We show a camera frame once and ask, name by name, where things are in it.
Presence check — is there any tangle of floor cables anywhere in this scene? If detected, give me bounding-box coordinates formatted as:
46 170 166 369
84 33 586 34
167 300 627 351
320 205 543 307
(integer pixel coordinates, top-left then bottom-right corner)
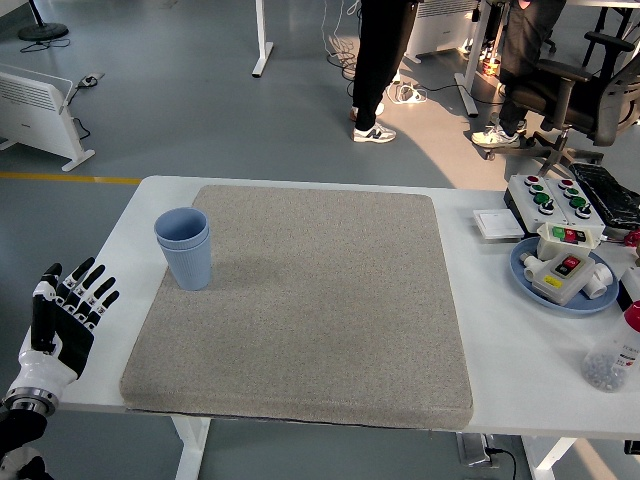
319 0 366 99

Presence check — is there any white wall switch plate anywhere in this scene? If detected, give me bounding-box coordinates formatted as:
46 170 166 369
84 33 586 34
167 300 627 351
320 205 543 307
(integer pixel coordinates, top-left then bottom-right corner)
472 208 525 241

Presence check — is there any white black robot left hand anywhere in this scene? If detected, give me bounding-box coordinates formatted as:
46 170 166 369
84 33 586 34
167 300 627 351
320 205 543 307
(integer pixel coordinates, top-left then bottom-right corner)
7 257 121 396

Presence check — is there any white panel heater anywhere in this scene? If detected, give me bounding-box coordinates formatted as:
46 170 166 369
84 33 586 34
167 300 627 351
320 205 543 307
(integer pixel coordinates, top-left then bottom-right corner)
0 63 96 173
402 0 481 64

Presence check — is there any blue plate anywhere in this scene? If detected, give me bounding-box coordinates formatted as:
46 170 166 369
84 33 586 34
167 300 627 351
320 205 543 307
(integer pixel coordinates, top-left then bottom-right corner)
509 236 620 315

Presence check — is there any grey switch box red black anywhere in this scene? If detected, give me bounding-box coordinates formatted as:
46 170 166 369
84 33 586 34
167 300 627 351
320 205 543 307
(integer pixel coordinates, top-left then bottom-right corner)
530 249 596 306

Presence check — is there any grey-brown mat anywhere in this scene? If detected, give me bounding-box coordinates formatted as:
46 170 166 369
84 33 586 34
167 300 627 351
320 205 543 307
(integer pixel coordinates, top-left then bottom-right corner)
119 184 475 431

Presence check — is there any grey black office chair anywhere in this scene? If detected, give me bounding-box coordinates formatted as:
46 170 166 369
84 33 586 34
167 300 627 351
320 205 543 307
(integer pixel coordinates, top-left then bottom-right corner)
482 29 640 176

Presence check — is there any standing person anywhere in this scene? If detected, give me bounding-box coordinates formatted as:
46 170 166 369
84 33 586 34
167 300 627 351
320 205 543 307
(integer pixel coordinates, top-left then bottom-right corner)
348 0 416 144

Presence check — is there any clear bottle red cap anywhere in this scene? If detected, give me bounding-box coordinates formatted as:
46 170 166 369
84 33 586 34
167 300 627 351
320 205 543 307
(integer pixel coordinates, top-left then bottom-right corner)
580 299 640 394

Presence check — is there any white desk leg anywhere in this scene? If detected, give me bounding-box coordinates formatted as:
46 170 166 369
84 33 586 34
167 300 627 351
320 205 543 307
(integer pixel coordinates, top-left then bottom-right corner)
251 0 275 78
453 0 494 119

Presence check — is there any white switch box green red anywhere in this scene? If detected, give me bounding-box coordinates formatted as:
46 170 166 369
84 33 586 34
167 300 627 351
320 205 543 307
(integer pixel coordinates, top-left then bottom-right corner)
535 222 606 261

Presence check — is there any white pipe fitting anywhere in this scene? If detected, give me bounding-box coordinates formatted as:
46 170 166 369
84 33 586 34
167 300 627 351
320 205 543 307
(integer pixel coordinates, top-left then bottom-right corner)
519 252 544 282
583 262 615 300

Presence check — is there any white table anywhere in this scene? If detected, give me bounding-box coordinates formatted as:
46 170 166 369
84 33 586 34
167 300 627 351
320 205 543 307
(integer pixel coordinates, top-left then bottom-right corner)
49 174 640 480

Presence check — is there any white push button control box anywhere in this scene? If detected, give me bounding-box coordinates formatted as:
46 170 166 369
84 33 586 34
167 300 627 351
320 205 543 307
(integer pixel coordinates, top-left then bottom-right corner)
503 174 571 235
544 175 609 229

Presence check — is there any black round stand base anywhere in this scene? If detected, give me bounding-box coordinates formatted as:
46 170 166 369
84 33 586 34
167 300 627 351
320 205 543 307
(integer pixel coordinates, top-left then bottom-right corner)
18 0 70 42

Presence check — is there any black wrapped flat object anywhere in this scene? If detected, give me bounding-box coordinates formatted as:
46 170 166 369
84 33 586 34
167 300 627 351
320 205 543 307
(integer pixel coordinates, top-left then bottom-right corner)
569 162 640 231

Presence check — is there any blue ribbed plastic cup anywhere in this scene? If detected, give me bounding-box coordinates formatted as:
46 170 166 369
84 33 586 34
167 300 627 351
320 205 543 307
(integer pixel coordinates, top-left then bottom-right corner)
153 207 210 244
156 232 213 292

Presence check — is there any seated person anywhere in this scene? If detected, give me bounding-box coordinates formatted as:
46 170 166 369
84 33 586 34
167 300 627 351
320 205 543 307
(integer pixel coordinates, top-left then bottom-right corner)
471 0 571 150

